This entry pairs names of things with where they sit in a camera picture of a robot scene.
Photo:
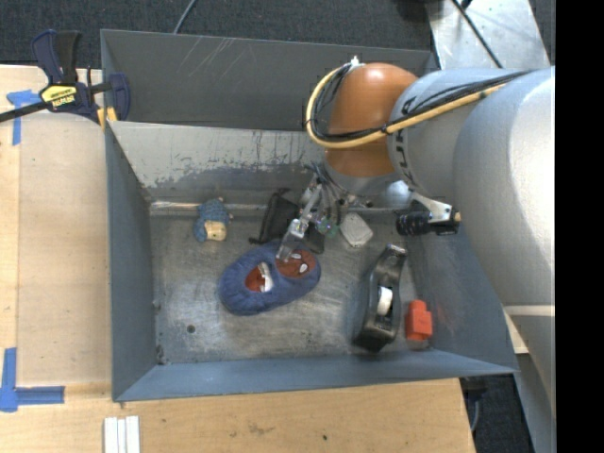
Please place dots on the black cylinder on white bracket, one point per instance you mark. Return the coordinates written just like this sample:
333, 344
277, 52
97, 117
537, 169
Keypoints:
415, 223

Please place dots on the blue slipper with red lining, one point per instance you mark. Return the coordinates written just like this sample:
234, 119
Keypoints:
240, 295

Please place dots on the black tape dispenser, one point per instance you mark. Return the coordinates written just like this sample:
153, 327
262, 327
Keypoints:
377, 319

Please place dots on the black cloth pouch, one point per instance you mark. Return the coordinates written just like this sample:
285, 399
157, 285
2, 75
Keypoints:
276, 217

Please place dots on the orange-red small block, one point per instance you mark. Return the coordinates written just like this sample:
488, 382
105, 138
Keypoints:
418, 321

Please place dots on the pale wood board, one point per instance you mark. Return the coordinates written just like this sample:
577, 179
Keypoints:
61, 253

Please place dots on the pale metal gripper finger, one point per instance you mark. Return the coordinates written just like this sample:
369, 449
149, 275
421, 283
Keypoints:
295, 232

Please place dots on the blue and tan toy animal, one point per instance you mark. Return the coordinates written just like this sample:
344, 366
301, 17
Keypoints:
212, 220

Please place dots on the grey metal bin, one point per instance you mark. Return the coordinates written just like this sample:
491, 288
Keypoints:
198, 300

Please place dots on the pale grey rounded box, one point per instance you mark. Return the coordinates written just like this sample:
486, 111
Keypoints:
356, 230

